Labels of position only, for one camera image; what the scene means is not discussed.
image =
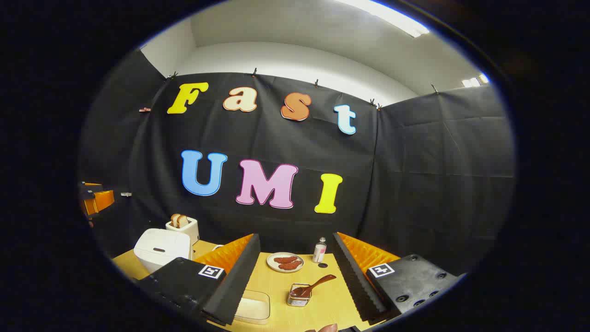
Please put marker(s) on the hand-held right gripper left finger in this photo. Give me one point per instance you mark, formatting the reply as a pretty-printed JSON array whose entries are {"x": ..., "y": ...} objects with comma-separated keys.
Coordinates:
[{"x": 239, "y": 281}]

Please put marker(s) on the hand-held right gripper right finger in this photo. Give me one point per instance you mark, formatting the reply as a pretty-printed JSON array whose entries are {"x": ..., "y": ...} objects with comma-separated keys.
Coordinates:
[{"x": 355, "y": 281}]

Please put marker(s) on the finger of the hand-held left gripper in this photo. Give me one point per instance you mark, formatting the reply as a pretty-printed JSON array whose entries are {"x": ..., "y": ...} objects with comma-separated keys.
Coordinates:
[
  {"x": 87, "y": 191},
  {"x": 101, "y": 200}
]

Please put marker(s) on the brown wooden spoon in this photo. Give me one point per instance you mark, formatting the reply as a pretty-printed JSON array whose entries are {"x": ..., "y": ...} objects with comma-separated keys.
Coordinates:
[{"x": 318, "y": 283}]

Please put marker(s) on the white rice cooker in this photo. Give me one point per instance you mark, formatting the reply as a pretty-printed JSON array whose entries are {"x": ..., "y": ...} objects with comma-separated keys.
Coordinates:
[{"x": 159, "y": 249}]

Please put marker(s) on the white round plate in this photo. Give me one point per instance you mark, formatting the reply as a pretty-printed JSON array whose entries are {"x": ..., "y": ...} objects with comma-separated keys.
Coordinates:
[{"x": 271, "y": 262}]

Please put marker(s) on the small bottle with pink label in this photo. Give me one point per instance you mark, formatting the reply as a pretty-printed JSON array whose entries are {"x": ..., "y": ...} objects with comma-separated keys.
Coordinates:
[{"x": 319, "y": 252}]

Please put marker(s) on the red-brown meat patty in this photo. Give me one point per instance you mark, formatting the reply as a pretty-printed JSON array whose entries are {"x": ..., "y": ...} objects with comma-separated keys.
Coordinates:
[
  {"x": 290, "y": 265},
  {"x": 285, "y": 260}
]

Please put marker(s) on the white toaster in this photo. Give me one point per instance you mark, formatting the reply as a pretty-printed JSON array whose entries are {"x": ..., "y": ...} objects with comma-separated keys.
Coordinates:
[{"x": 191, "y": 232}]

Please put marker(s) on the toast bread slice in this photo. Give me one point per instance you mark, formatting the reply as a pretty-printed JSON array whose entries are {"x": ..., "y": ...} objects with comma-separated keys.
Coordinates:
[
  {"x": 174, "y": 220},
  {"x": 183, "y": 221}
]

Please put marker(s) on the black backdrop cloth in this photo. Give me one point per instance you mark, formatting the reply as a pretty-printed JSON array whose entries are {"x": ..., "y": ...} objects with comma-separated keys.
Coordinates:
[{"x": 405, "y": 184}]

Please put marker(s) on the row of black cloth clips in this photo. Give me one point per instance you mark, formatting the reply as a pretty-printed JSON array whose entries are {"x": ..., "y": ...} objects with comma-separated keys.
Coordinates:
[{"x": 254, "y": 72}]

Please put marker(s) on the small ceiling light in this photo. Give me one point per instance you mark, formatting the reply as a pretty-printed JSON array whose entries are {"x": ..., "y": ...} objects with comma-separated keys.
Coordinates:
[{"x": 472, "y": 82}]

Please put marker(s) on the long ceiling light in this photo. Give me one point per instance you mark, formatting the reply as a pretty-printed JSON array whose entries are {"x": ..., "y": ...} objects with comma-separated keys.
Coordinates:
[{"x": 392, "y": 17}]

